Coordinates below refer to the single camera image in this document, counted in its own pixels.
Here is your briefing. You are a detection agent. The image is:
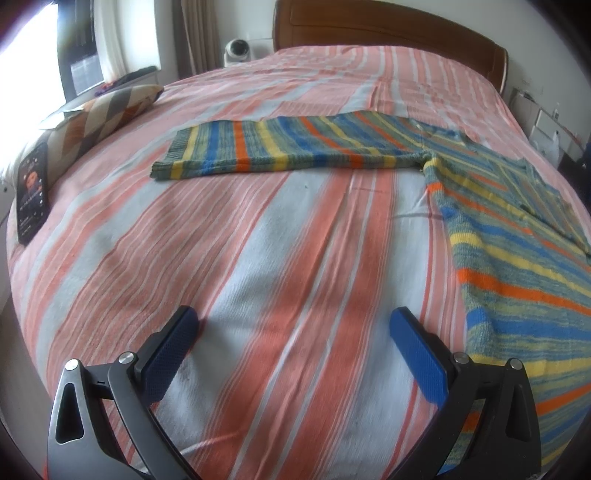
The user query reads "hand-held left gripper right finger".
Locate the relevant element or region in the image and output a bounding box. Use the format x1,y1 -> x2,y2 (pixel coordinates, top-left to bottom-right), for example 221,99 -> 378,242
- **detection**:
389,307 -> 542,480

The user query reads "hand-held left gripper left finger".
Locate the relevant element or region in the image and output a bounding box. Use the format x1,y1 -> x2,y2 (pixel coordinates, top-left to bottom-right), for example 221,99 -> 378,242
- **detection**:
46,305 -> 200,480

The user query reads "striped knit sweater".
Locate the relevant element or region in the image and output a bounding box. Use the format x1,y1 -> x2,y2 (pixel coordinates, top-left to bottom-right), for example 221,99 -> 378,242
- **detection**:
150,111 -> 591,472

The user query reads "dark clothes pile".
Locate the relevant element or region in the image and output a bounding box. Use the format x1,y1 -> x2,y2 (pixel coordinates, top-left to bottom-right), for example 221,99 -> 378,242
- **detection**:
102,65 -> 158,89

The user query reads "pink striped bed sheet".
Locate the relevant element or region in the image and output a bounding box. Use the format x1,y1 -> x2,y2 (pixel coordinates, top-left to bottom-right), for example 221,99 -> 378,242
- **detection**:
8,44 -> 591,480

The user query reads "black smartphone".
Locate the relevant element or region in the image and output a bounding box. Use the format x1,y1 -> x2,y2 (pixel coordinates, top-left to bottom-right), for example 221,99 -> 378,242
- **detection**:
16,142 -> 51,246

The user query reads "diamond pattern pillow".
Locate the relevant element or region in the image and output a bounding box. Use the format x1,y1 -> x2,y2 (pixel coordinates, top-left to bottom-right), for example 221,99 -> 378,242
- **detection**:
39,84 -> 165,186

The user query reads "flat card on pillow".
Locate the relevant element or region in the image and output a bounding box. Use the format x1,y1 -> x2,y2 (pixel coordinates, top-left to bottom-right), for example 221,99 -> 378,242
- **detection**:
38,98 -> 94,131

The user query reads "white round fan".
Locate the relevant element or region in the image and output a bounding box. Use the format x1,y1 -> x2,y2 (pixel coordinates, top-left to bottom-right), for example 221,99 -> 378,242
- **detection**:
224,39 -> 254,64

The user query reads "brown curtain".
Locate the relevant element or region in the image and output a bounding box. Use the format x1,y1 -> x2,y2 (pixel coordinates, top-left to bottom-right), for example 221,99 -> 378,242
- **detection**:
172,0 -> 223,78

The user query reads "white sheer curtain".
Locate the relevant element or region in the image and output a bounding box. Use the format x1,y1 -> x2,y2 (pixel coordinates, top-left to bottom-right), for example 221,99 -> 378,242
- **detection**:
91,0 -> 161,85

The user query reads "window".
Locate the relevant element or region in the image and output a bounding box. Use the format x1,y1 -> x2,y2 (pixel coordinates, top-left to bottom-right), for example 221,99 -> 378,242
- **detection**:
0,0 -> 108,118

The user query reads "wooden headboard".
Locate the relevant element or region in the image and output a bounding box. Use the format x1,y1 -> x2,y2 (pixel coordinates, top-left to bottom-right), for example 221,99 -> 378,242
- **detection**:
272,0 -> 509,95

